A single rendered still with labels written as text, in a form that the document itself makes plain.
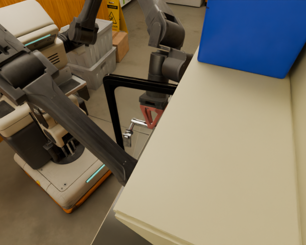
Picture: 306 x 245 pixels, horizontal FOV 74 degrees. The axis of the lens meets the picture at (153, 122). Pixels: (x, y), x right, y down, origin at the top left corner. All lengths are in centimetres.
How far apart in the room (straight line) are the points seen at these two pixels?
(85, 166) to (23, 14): 108
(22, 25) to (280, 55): 84
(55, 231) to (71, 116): 145
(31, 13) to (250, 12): 83
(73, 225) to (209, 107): 167
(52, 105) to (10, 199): 169
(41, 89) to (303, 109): 43
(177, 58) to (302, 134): 34
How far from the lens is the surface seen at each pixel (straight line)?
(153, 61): 52
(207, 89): 22
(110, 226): 74
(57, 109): 46
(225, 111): 20
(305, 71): 25
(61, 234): 182
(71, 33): 102
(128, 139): 56
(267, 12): 24
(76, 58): 255
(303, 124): 21
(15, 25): 93
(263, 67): 26
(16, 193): 211
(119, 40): 316
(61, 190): 162
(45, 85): 48
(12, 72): 48
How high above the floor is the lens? 165
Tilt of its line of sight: 48 degrees down
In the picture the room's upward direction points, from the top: straight up
